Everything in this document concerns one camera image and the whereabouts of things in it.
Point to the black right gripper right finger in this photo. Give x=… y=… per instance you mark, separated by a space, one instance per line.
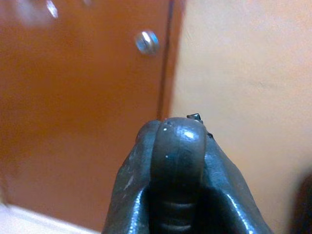
x=226 y=175

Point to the brown wooden door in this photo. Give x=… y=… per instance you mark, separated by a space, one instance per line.
x=73 y=109

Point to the brown door frame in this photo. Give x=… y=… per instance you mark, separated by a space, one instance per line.
x=171 y=61

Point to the dark blurry object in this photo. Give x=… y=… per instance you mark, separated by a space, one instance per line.
x=303 y=204

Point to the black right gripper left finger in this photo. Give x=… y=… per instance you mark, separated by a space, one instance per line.
x=129 y=175

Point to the silver door lock cylinder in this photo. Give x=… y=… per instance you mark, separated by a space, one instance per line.
x=147 y=42

